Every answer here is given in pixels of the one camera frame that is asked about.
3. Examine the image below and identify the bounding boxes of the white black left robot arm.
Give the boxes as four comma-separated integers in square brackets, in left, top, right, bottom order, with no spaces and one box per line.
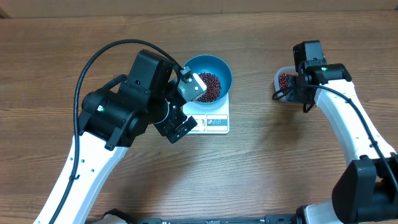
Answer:
[35,49,207,223]

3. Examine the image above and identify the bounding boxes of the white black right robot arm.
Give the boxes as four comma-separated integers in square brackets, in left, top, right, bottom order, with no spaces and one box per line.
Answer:
[280,40,397,223]

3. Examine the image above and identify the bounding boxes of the white digital kitchen scale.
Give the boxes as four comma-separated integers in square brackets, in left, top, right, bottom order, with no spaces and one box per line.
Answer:
[183,93,230,134]

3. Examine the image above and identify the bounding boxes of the red beans in bowl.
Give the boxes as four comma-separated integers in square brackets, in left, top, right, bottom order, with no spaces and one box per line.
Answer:
[197,72,221,103]

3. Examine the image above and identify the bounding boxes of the teal metal bowl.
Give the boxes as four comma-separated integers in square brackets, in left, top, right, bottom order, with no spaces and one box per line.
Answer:
[184,55,233,102]

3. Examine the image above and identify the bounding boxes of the clear plastic bean container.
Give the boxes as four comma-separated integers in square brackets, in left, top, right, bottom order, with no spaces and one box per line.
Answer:
[274,66,298,103]

